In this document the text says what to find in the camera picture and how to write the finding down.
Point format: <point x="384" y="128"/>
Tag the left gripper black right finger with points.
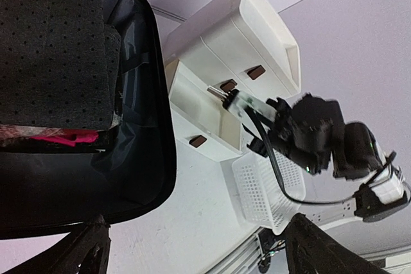
<point x="324" y="248"/>

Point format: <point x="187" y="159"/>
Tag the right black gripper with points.
<point x="309" y="133"/>

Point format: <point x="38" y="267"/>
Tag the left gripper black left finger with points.
<point x="85" y="249"/>

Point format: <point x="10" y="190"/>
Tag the grey perfume bottle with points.
<point x="221" y="95"/>

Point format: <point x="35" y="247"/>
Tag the pink cartoon child suitcase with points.
<point x="126" y="173"/>

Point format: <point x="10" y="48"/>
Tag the white three-drawer storage cabinet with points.
<point x="227" y="44"/>

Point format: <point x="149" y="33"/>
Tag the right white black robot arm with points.
<point x="383" y="191"/>

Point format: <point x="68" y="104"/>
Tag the white perforated plastic basket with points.
<point x="262" y="200"/>

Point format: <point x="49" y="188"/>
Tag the magenta folded garment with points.
<point x="70" y="139"/>

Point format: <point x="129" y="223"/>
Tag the plaid folded garment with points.
<point x="15" y="132"/>

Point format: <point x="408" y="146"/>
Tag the grey dotted folded garment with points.
<point x="58" y="62"/>

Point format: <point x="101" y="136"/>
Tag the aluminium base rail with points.
<point x="321" y="242"/>

